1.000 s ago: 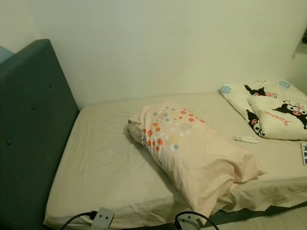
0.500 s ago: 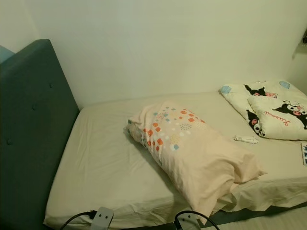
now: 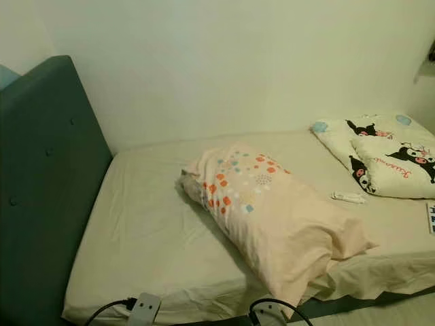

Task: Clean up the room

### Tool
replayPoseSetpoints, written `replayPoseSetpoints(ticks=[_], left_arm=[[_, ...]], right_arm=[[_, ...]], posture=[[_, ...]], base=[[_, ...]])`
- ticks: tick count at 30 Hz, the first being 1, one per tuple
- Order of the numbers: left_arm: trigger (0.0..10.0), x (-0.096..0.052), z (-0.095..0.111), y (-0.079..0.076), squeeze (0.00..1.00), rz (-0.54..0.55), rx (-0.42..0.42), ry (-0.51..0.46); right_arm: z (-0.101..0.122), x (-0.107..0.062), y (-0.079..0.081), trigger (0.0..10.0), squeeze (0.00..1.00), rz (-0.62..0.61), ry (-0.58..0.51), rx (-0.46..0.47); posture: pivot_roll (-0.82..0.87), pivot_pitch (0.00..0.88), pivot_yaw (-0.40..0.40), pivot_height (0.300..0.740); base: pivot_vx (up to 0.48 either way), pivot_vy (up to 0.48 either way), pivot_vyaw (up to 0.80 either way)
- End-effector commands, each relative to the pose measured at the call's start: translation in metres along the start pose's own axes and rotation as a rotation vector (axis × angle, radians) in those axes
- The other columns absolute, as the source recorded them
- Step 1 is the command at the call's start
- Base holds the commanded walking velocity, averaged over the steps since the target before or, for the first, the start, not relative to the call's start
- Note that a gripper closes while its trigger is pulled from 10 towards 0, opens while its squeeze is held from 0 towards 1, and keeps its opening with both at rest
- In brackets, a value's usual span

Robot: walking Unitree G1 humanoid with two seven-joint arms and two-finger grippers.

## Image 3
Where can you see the pink dotted pillow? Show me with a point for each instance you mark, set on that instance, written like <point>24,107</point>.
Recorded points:
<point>285,224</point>

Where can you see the dark green padded headboard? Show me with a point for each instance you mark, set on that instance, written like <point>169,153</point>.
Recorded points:
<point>47,190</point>

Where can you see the beige sheeted bed mattress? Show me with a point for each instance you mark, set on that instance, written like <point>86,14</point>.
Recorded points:
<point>149,231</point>

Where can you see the small white wrapper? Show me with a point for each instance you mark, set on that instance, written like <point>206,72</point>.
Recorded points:
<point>348,197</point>

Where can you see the cream cartoon print comforter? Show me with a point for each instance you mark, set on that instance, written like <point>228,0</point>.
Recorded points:
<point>394,176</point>

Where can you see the dark green bed base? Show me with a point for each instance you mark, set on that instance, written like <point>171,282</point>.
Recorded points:
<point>380,302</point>

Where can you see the black lettered white magazine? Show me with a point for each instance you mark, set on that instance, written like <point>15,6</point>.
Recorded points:
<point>431,217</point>

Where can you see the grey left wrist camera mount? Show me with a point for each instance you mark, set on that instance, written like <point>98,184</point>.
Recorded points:
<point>146,311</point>

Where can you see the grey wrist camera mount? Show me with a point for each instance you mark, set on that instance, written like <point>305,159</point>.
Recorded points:
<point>146,311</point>
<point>272,318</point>

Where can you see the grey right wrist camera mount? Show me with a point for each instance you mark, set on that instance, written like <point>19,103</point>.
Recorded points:
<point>272,318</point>

